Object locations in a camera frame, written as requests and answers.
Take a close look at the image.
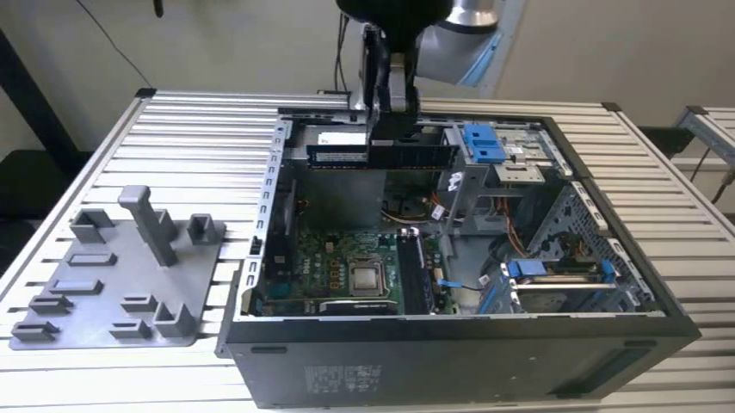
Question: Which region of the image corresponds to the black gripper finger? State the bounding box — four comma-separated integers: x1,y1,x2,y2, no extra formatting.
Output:
367,112,422,170

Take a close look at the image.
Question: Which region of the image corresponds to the black RAM stick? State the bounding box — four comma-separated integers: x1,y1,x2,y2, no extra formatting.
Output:
306,144,461,172
401,234,430,313

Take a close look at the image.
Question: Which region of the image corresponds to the blue disk carrier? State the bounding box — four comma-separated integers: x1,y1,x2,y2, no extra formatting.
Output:
502,257,621,298
463,123,509,165

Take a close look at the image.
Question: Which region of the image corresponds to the grey power supply unit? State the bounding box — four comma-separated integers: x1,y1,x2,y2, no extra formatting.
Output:
286,125,387,229

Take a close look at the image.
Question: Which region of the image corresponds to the metal drive cage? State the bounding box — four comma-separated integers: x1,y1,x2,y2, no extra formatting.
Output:
439,122,567,225

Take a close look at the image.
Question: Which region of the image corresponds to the green motherboard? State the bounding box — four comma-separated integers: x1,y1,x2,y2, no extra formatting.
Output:
255,170,461,317

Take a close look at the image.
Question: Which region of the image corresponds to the silver CPU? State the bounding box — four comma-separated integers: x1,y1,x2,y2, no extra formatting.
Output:
351,265,385,294

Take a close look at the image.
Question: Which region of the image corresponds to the black graphics card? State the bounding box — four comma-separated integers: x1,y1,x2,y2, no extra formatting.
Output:
318,299,399,317

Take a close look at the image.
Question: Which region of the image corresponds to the black box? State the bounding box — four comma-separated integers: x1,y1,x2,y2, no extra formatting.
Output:
637,126,697,160

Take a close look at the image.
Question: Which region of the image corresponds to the metal disk bay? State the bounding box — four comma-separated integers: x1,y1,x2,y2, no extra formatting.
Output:
479,253,657,315

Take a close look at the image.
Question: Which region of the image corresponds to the metal slat side table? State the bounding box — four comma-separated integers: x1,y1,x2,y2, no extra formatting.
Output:
669,105,735,203

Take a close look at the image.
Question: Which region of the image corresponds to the black PC case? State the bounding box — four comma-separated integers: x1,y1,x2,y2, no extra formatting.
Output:
215,106,703,410

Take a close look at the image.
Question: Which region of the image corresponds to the grey parts rack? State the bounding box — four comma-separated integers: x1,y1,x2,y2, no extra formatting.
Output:
8,184,229,352

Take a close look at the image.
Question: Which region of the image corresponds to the black furniture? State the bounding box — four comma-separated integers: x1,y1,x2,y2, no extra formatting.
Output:
0,28,94,268

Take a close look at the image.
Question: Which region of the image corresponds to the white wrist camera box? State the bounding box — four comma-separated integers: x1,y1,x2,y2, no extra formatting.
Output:
389,53,422,114

